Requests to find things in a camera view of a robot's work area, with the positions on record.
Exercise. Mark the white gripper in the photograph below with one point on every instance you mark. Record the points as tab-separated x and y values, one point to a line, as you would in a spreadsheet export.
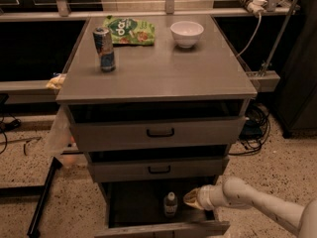
206	197

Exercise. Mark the clear plastic bottle white cap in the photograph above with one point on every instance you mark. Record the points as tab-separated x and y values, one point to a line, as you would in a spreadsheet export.
170	204

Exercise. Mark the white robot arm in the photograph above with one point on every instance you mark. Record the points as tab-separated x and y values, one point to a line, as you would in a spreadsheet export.
234	192

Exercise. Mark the middle grey drawer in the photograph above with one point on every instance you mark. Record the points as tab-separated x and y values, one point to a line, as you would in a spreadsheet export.
179	168

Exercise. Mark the grey drawer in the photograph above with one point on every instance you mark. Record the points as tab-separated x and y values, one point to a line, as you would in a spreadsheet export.
134	209
117	136
179	168

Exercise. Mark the bottom grey drawer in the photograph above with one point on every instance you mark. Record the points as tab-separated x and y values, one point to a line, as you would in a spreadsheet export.
134	209

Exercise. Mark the grey drawer cabinet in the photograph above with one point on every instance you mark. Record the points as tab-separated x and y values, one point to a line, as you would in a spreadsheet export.
160	82

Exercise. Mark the top grey drawer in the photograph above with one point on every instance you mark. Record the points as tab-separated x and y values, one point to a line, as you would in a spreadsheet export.
117	136

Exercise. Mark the clear plastic bag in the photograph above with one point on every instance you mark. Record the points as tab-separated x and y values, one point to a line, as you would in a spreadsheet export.
60	143

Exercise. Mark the black metal floor bar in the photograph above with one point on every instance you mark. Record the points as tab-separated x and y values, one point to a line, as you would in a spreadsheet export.
33	231

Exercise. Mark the white ceramic bowl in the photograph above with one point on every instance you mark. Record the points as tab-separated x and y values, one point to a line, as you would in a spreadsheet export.
186	33

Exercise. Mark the green chip bag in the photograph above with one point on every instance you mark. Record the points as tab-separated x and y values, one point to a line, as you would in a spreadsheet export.
130	31

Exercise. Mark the blue energy drink can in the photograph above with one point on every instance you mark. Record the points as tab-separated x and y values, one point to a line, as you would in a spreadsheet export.
104	48

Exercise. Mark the white power strip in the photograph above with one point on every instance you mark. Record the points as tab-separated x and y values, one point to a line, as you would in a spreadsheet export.
256	7

